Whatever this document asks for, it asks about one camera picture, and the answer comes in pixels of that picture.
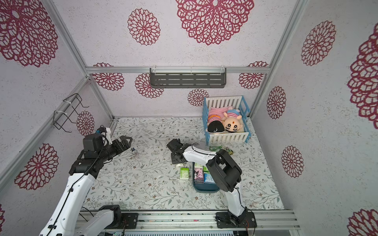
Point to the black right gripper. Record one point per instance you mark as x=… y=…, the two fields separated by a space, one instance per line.
x=177 y=156

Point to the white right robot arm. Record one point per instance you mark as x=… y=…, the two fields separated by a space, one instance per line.
x=223 y=169

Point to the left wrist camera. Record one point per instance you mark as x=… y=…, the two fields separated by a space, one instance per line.
x=106 y=131

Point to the blue Cinnamoroll tissue pack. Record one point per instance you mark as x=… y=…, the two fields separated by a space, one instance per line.
x=208 y=179

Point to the blue white toy crib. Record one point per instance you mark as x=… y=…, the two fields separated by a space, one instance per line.
x=238 y=102

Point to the pink plush doll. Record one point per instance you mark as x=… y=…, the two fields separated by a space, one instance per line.
x=219 y=112

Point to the green strap keychain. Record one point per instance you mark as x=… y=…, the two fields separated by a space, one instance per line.
x=215 y=148

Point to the peach face plush doll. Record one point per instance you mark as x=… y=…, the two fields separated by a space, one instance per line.
x=233 y=122

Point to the sloth figure keychain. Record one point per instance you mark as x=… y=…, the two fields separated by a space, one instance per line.
x=230 y=152

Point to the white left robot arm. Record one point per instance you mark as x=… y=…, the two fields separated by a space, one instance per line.
x=97 y=150

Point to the black wire wall rack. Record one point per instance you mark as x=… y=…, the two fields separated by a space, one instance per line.
x=62 y=116

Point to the grey wall shelf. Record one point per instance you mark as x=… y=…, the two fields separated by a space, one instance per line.
x=188 y=79

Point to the black-haired plush doll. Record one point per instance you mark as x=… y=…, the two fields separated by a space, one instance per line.
x=215 y=127

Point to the aluminium frame post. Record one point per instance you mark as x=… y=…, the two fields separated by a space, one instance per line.
x=284 y=42

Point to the green tissue pack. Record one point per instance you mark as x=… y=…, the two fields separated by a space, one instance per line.
x=205 y=169
x=184 y=173

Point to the teal storage box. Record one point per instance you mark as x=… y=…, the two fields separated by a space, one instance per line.
x=203 y=187

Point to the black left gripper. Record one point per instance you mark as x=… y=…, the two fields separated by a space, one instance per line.
x=120 y=148

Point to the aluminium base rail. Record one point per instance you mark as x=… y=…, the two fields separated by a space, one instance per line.
x=209 y=220

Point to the pink Kuromi tissue pack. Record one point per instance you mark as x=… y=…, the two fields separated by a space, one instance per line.
x=198 y=175

